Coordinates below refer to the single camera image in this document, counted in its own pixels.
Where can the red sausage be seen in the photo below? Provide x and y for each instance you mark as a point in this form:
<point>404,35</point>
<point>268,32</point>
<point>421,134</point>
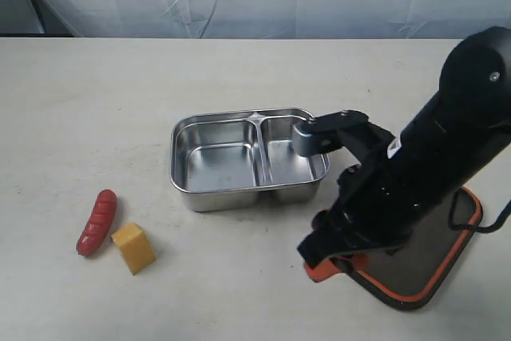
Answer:
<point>99,223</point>

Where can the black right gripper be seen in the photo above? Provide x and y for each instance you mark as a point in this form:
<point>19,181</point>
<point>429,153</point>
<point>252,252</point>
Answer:
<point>366,216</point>

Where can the steel two-compartment lunch box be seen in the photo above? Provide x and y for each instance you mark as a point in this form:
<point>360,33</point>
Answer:
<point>228,160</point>

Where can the dark lid with orange seal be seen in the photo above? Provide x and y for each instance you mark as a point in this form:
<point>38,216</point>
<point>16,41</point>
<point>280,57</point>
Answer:
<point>408,280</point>

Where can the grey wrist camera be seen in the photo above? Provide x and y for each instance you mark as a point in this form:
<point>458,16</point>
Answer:
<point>326,133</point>

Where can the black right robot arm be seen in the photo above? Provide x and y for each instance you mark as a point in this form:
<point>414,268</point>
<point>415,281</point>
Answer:
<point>400,179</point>

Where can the yellow cheese block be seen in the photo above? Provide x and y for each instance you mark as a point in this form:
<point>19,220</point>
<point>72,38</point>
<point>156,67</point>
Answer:
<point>134,247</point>

